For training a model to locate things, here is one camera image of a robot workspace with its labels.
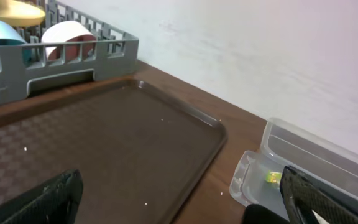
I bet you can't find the clear plastic waste bin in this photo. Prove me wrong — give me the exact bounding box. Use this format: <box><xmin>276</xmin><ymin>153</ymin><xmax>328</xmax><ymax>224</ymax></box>
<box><xmin>229</xmin><ymin>118</ymin><xmax>358</xmax><ymax>219</ymax></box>

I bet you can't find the yellow plastic plate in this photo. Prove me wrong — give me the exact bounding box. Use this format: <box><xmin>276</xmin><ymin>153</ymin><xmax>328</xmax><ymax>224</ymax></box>
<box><xmin>0</xmin><ymin>0</ymin><xmax>45</xmax><ymax>27</ymax></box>

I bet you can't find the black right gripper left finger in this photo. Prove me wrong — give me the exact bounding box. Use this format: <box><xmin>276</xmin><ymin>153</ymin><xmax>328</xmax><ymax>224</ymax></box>
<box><xmin>0</xmin><ymin>169</ymin><xmax>83</xmax><ymax>224</ymax></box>

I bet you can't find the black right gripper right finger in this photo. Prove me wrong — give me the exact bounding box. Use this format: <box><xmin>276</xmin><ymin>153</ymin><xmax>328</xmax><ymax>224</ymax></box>
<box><xmin>280</xmin><ymin>166</ymin><xmax>358</xmax><ymax>223</ymax></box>

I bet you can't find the grey plastic dishwasher rack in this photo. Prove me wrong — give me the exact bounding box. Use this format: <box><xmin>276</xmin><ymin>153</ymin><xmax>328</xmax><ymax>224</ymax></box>
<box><xmin>0</xmin><ymin>1</ymin><xmax>139</xmax><ymax>105</ymax></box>

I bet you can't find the black food waste tray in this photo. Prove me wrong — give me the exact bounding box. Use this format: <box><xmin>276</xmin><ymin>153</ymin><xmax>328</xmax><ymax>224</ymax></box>
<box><xmin>241</xmin><ymin>204</ymin><xmax>290</xmax><ymax>224</ymax></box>

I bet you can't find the green snack wrapper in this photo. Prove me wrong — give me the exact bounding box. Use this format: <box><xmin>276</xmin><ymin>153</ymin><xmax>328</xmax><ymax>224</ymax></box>
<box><xmin>265</xmin><ymin>171</ymin><xmax>282</xmax><ymax>185</ymax></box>

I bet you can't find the dark brown serving tray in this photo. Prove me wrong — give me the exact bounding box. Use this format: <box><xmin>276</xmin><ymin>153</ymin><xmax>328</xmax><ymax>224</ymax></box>
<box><xmin>0</xmin><ymin>79</ymin><xmax>227</xmax><ymax>223</ymax></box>

